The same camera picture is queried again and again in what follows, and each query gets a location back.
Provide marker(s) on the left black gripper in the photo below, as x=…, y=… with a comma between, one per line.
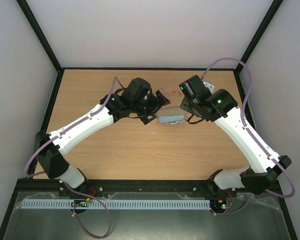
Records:
x=156, y=105

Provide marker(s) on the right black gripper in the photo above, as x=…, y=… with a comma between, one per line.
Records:
x=188, y=107

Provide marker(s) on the blue cleaning cloth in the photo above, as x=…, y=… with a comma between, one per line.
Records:
x=170, y=119

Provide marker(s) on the red thin frame sunglasses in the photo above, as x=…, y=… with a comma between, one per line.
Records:
x=175, y=97

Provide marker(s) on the patterned sunglasses case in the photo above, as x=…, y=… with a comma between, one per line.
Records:
x=171, y=111

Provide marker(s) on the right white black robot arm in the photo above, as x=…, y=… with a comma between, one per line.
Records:
x=219, y=107

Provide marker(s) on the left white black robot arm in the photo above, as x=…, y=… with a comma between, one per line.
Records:
x=50, y=149

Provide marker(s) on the right circuit board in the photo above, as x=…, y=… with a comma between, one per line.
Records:
x=222, y=203

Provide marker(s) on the circuit board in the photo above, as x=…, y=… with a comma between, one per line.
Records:
x=222, y=203
x=84, y=203

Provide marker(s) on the left circuit board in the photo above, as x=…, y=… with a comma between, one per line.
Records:
x=84, y=203

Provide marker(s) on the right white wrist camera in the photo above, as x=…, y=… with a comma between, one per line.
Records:
x=209, y=86

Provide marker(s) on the light blue slotted cable duct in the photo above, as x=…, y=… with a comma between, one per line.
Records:
x=119, y=204

